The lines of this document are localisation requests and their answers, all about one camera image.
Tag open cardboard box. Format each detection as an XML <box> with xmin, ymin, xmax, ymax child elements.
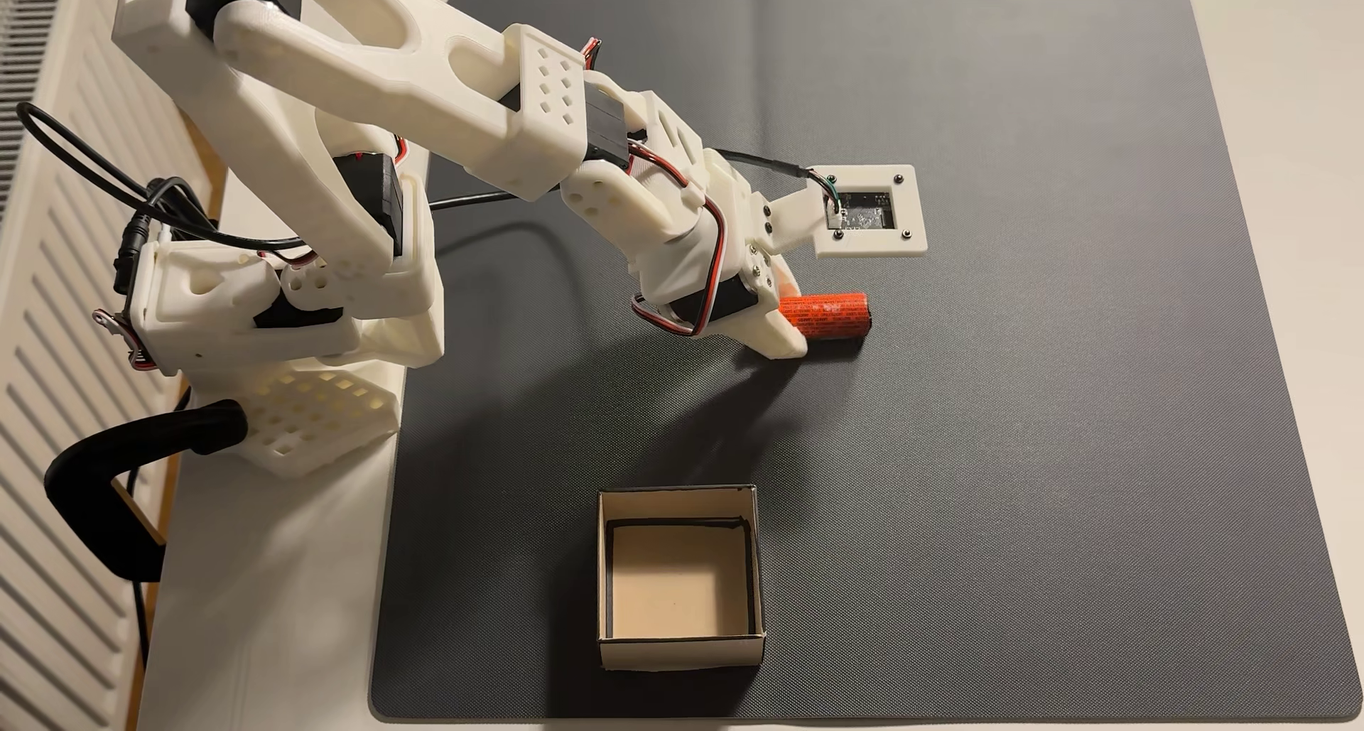
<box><xmin>597</xmin><ymin>484</ymin><xmax>767</xmax><ymax>673</ymax></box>

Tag black camera cable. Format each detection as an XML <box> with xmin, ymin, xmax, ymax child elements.
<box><xmin>16</xmin><ymin>102</ymin><xmax>843</xmax><ymax>255</ymax></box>

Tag red cylinder object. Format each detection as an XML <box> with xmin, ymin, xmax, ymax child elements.
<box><xmin>780</xmin><ymin>294</ymin><xmax>873</xmax><ymax>340</ymax></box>

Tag black power cable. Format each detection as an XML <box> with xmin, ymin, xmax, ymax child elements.
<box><xmin>126</xmin><ymin>465</ymin><xmax>153</xmax><ymax>668</ymax></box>

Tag black table clamp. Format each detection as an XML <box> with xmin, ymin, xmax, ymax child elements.
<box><xmin>45</xmin><ymin>399</ymin><xmax>249</xmax><ymax>583</ymax></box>

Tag grey textured mat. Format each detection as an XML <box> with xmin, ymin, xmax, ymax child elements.
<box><xmin>369</xmin><ymin>0</ymin><xmax>1363</xmax><ymax>724</ymax></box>

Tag white square camera mount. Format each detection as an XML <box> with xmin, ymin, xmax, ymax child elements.
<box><xmin>767</xmin><ymin>164</ymin><xmax>929</xmax><ymax>260</ymax></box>

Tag red black wrist servo wire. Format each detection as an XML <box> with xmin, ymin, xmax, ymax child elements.
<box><xmin>629</xmin><ymin>143</ymin><xmax>728</xmax><ymax>339</ymax></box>

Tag white radiator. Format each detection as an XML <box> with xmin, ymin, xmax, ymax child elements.
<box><xmin>0</xmin><ymin>0</ymin><xmax>225</xmax><ymax>731</ymax></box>

